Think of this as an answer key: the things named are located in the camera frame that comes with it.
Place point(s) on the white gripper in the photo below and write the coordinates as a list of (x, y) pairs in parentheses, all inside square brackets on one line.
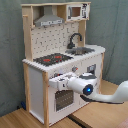
[(60, 82)]

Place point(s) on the toy microwave with door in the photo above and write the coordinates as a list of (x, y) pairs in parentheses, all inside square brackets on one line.
[(77, 11)]

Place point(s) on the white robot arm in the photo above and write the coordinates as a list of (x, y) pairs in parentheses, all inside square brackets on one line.
[(85, 86)]

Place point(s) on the wooden toy kitchen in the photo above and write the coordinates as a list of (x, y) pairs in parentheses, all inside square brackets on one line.
[(47, 40)]

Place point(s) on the right red stove knob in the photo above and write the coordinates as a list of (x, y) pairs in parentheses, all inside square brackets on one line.
[(74, 69)]

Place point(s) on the black stovetop red burners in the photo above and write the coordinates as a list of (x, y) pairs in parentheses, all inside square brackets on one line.
[(52, 59)]

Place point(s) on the grey toy sink basin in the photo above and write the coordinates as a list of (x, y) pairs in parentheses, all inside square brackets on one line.
[(79, 51)]

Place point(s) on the white fridge door with dispenser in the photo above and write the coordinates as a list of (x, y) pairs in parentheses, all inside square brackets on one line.
[(93, 65)]

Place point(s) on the black toy faucet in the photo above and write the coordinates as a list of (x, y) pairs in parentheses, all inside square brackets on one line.
[(73, 40)]

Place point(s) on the grey range hood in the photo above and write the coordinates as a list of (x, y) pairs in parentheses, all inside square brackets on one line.
[(48, 18)]

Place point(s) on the oven door with handle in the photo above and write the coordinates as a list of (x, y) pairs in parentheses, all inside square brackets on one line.
[(63, 99)]

